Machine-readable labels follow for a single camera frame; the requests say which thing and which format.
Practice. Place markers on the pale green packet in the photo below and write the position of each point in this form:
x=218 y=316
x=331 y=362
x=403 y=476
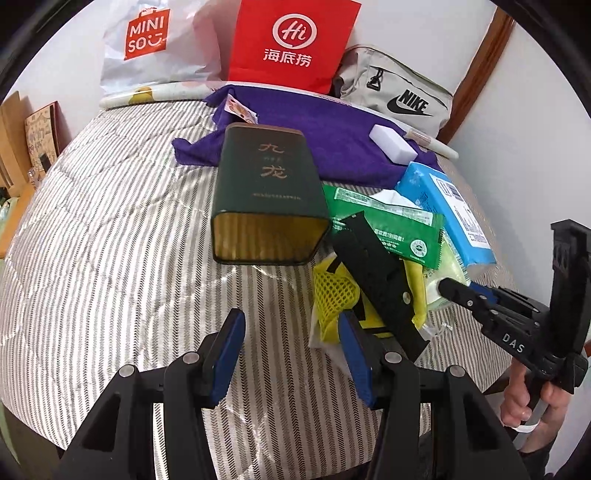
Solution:
x=436 y=288

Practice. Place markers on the green wipe packet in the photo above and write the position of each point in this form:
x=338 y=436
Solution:
x=415 y=230

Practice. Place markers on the yellow black mesh item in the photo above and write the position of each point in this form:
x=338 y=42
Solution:
x=334 y=290

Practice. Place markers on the striped quilt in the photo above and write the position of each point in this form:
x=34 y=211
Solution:
x=115 y=254

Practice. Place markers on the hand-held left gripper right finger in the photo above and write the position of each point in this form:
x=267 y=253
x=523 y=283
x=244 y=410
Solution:
x=358 y=355

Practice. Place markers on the white tissue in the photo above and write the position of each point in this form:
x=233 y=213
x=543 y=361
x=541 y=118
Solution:
x=392 y=197

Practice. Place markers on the wooden headboard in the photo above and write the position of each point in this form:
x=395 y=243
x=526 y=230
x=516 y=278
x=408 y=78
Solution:
x=11 y=138

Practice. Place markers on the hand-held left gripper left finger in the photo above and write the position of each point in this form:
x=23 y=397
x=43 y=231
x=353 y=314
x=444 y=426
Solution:
x=228 y=355

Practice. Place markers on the wooden door frame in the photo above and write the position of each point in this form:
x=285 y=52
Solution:
x=489 y=50

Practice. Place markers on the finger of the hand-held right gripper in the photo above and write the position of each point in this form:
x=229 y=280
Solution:
x=480 y=295
x=369 y=263

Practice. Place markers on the brown printed board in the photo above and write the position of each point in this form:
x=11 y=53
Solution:
x=41 y=129

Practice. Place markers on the blue tissue pack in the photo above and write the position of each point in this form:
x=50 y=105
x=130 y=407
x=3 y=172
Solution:
x=434 y=198

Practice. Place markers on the red paper bag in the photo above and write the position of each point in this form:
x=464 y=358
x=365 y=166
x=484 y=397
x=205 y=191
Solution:
x=295 y=55

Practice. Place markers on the white pen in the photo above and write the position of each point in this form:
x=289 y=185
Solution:
x=434 y=145

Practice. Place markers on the dark green tin box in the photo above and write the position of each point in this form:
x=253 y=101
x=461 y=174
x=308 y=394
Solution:
x=263 y=184

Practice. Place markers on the purple towel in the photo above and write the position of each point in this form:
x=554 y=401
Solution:
x=332 y=134

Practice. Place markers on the white sponge block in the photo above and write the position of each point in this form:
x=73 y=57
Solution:
x=390 y=144

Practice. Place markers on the white plastic shopping bag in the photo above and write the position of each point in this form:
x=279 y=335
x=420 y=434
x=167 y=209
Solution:
x=184 y=50

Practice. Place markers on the grey waist bag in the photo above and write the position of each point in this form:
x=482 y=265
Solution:
x=406 y=83

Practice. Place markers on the person's right hand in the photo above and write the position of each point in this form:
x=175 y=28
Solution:
x=517 y=392

